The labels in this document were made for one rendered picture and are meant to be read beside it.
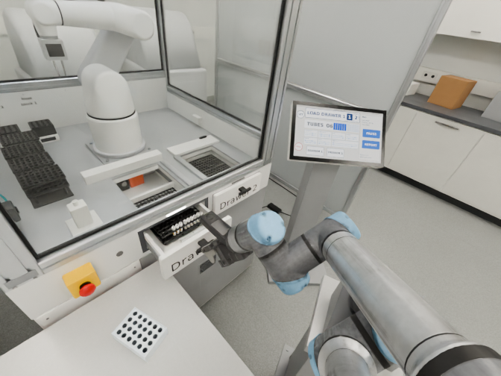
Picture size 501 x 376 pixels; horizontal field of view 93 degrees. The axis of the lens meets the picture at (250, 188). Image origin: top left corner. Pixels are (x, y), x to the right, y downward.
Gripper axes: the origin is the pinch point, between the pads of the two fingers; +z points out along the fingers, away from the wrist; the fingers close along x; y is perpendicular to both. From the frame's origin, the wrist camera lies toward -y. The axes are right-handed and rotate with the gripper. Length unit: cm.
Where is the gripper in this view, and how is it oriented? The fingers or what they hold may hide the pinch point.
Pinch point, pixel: (208, 245)
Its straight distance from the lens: 81.8
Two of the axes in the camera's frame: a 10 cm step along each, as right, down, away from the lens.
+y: 5.2, 8.5, -0.6
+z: -5.0, 3.6, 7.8
